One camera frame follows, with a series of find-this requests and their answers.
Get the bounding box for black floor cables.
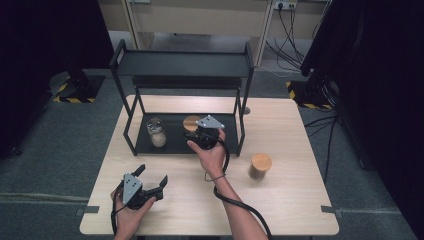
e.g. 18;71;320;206
303;112;340;185

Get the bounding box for white power strip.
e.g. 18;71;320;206
273;0;299;11

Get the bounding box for glass jar with wooden lid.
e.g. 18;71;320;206
247;152;274;181
181;114;203;134

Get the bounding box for striped black stand base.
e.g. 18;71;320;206
285;72;335;111
49;66;106;105

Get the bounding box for black metal shelf rack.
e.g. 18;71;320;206
108;38;256;158

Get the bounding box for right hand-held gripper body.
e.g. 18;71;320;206
184;114;226;151

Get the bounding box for glass jar with silver lid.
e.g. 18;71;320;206
145;116;169;149

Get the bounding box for left hand-held gripper cable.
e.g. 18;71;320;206
110;190;128;237

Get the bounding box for black cable bundle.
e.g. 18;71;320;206
265;5;332;73

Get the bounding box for person's left hand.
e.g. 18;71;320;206
110;189;157;240

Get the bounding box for right hand-held gripper cable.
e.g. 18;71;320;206
212;137;273;240

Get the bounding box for thin wristband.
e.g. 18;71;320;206
203;172;227;183

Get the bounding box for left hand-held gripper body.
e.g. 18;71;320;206
116;172;165;211

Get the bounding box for person's right hand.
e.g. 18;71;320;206
186;127;228;178

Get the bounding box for black curtain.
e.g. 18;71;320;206
0;0;115;160
299;0;424;240

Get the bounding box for hand-held gripper cable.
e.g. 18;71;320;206
212;137;273;240
110;190;128;237

